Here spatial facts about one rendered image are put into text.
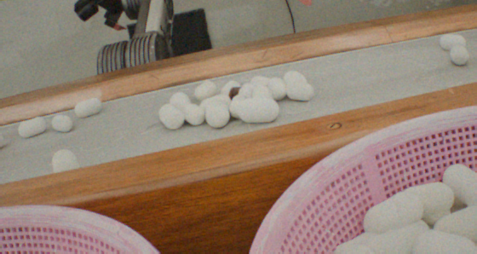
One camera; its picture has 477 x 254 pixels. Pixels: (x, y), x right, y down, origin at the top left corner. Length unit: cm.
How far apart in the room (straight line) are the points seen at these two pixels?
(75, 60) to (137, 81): 197
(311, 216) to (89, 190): 13
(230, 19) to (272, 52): 191
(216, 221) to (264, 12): 232
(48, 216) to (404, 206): 19
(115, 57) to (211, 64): 28
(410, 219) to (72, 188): 19
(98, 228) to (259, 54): 44
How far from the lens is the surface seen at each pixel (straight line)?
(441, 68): 50
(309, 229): 20
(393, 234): 21
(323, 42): 63
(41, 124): 54
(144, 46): 83
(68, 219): 24
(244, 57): 61
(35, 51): 263
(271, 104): 37
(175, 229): 26
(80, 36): 255
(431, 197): 24
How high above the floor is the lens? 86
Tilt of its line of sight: 18 degrees down
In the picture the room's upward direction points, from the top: 11 degrees counter-clockwise
